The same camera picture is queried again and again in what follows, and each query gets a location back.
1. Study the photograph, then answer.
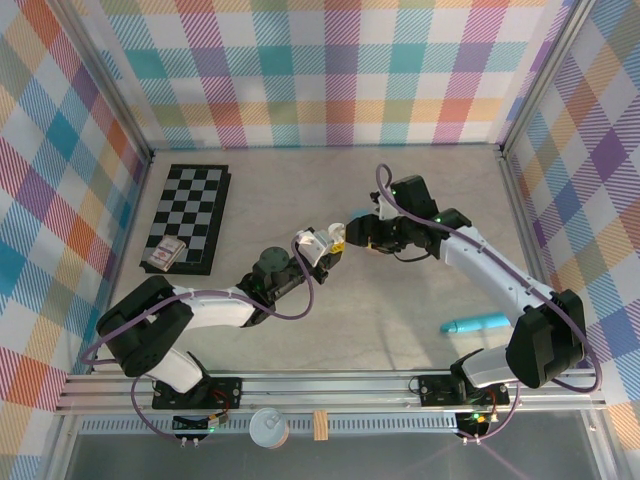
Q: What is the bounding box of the playing card box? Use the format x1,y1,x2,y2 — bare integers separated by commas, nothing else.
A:
149,235,188,273

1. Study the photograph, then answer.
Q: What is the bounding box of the black and grey chessboard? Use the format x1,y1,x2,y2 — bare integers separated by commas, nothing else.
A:
139,163,236,277

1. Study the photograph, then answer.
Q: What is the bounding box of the silver tin can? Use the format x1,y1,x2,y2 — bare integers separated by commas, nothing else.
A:
248,406,291,450

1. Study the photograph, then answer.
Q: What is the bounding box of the small electronics board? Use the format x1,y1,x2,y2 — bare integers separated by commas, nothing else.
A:
171,410,232,448
455,408,499,446

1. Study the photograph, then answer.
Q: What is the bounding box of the slotted aluminium strip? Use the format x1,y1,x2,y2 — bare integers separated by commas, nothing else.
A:
78,417,464,436

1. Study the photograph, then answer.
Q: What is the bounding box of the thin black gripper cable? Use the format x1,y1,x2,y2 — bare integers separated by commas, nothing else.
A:
392,247,436,264

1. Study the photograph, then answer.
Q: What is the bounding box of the teal pen with white ring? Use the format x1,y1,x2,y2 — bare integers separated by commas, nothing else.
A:
439,311,509,336

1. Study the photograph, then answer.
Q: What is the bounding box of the aluminium side rail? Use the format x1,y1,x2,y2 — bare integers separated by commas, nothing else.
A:
59,154,154,381
498,147,609,386

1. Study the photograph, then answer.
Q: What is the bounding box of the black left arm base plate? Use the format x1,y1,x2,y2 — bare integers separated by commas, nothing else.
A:
151,376,245,410

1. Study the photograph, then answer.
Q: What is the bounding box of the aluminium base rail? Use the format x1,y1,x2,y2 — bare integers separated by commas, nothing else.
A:
53,370,609,417

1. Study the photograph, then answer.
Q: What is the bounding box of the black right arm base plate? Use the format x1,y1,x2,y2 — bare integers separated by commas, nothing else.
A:
416,373,512,407

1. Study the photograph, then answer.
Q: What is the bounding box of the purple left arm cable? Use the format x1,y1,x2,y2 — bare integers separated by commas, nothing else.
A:
80,242,321,445

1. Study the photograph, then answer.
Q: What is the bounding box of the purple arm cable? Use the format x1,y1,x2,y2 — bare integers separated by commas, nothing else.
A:
374,163,604,445
80,242,321,445

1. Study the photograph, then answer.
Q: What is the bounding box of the aluminium frame post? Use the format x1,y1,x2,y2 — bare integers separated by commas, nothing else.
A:
52,0,155,169
497,0,599,160

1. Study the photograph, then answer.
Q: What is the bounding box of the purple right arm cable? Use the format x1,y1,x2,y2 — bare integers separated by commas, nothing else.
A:
374,163,604,445

